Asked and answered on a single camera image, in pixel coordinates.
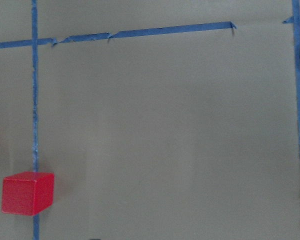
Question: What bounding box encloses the red cube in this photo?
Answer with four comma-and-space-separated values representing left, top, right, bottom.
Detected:
1, 171, 55, 216

